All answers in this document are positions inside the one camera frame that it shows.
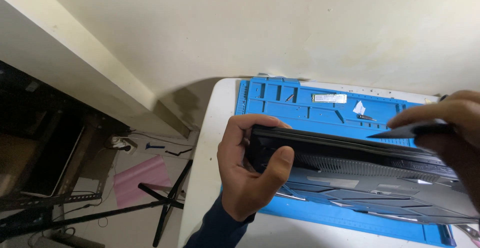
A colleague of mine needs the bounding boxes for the white power strip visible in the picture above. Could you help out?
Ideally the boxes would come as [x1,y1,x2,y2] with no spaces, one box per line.
[109,136,138,155]

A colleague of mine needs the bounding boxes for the person's left hand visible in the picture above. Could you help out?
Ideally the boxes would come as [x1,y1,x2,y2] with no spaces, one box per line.
[217,114,295,223]

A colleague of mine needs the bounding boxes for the black tripod stand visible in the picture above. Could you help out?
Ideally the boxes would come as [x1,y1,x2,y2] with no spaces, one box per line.
[0,159,194,248]

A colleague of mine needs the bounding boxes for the solid state drive stick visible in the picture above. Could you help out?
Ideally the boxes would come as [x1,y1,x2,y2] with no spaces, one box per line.
[312,93,348,104]

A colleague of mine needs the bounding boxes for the black metal rack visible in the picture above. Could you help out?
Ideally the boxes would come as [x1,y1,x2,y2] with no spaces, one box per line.
[0,60,130,211]

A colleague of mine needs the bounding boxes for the person's right hand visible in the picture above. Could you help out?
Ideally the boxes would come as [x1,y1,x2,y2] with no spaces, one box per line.
[386,90,480,213]

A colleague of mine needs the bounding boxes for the black cable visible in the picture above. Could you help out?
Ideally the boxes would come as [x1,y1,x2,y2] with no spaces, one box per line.
[165,148,193,157]

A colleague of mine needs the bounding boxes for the blue silicone repair mat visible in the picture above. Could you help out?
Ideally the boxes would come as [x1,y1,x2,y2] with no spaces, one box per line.
[220,76,457,248]

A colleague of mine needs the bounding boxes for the metal tweezers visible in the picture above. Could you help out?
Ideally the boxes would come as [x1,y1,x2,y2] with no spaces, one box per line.
[456,223,480,246]

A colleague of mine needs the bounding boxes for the black plastic pry tool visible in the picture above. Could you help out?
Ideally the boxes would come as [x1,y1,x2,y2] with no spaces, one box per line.
[366,122,456,139]

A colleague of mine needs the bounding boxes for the pink foam sheet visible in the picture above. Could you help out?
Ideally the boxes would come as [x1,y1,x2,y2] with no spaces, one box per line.
[113,154,172,209]

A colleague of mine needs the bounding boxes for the black laptop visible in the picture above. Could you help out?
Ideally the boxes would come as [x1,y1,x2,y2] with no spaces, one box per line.
[245,125,480,225]

